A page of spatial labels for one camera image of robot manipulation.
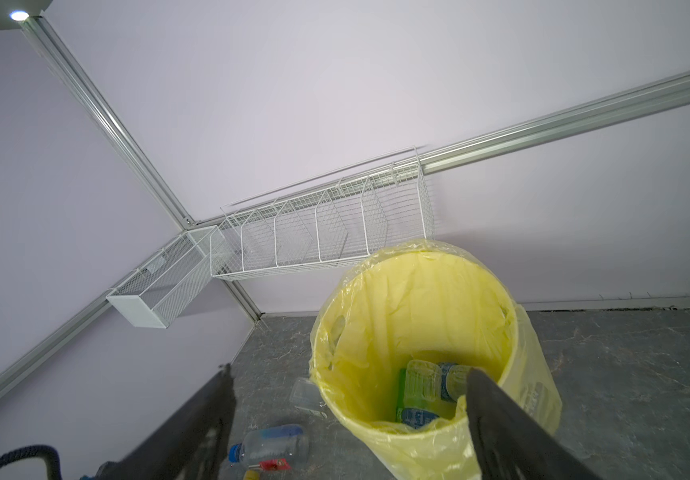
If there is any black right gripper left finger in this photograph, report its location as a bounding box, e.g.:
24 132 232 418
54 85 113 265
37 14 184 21
100 364 236 479

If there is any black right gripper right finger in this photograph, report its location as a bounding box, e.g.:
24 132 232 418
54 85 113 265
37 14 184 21
466 369 598 480

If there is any clear bottle blue label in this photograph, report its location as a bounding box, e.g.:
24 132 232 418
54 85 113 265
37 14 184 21
396 360 472 429

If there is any green bottle yellow cap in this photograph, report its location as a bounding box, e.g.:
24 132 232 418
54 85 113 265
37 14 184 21
396 359 456 429

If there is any yellow bin liner bag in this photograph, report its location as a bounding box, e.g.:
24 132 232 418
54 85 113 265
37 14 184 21
309 240 563 479

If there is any small bottle blue red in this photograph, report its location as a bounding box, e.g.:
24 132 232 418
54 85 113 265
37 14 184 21
228 424 310 472

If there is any white mesh box basket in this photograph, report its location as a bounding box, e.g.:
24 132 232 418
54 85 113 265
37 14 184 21
106 227 233 329

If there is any white wire shelf basket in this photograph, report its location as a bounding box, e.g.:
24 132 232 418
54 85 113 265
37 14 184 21
209 148 435 281

